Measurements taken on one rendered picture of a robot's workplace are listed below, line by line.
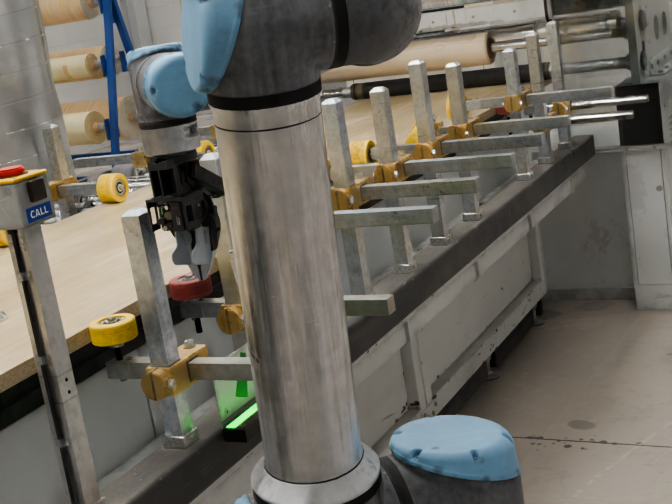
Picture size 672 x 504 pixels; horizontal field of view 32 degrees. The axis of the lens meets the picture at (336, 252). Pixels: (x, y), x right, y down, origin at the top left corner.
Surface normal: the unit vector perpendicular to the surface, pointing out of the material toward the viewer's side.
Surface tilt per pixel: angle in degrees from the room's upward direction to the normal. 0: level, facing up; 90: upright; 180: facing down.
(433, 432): 5
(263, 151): 98
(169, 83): 90
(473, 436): 5
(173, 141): 90
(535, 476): 0
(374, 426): 91
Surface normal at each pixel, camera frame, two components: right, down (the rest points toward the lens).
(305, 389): 0.06, 0.36
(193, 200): 0.89, -0.04
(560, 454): -0.15, -0.96
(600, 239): -0.43, 0.28
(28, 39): 0.76, 0.04
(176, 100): 0.22, 0.19
